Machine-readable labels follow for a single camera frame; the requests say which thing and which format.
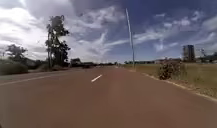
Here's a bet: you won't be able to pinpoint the dry roadside bush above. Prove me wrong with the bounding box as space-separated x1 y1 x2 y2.
157 58 184 81

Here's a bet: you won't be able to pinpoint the dry grass verge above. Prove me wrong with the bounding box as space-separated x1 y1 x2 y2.
123 62 217 100

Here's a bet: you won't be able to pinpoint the low green bushes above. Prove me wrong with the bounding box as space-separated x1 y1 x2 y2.
0 58 30 76

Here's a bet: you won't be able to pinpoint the pale low building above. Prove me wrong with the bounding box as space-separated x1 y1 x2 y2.
195 51 217 64

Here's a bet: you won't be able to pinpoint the small spreading tree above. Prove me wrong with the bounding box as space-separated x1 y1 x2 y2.
5 43 29 63

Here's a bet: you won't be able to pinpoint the tall dark tree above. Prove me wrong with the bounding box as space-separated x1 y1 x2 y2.
44 14 72 70

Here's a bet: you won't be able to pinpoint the tall pale pole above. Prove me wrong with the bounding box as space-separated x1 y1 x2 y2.
124 8 136 69

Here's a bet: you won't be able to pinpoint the row of low buildings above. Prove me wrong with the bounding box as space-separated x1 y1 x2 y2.
124 58 184 65

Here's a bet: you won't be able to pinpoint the row of dark bushes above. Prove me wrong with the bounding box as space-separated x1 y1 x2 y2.
69 57 119 69

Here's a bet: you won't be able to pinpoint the tall dark building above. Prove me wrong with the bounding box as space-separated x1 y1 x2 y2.
182 44 196 63

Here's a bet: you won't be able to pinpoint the reddish brown asphalt road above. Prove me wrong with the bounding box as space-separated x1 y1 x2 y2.
0 65 217 128

